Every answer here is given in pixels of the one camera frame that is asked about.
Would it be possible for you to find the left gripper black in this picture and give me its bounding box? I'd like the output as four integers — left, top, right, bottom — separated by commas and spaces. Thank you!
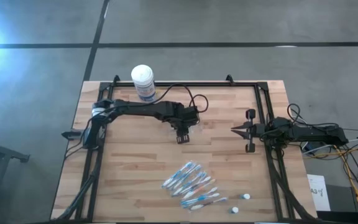
169, 105, 200, 145

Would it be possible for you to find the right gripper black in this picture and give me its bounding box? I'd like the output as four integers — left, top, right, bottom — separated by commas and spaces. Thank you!
231, 108, 267, 153

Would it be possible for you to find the plastic-wrapped orange toothbrush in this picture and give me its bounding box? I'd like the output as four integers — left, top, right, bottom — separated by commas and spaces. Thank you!
181, 179, 217, 201

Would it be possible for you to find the white wipes canister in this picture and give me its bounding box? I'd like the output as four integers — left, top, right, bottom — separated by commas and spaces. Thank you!
131, 64, 157, 103

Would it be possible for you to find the white paper sheet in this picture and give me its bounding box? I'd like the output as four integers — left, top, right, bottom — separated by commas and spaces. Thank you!
306, 174, 331, 212

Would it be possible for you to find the grey floor box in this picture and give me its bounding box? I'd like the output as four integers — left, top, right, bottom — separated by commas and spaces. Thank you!
326, 184, 358, 213

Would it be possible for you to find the black cart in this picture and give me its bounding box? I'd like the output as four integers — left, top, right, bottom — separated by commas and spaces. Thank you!
0, 136, 30, 224

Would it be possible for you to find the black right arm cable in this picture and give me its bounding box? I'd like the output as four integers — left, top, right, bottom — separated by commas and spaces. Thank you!
287, 103, 341, 128

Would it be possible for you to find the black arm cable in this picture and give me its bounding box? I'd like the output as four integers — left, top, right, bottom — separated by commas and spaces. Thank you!
154, 82, 210, 114
287, 103, 341, 128

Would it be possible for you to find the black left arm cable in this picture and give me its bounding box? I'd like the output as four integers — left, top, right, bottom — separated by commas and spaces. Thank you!
154, 82, 210, 114

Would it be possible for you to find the black aluminium table frame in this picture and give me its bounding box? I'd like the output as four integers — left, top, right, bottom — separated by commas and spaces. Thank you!
61, 74, 318, 224

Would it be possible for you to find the plastic-wrapped dark-handled toothbrush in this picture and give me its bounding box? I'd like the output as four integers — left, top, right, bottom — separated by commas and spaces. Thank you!
188, 196, 229, 212

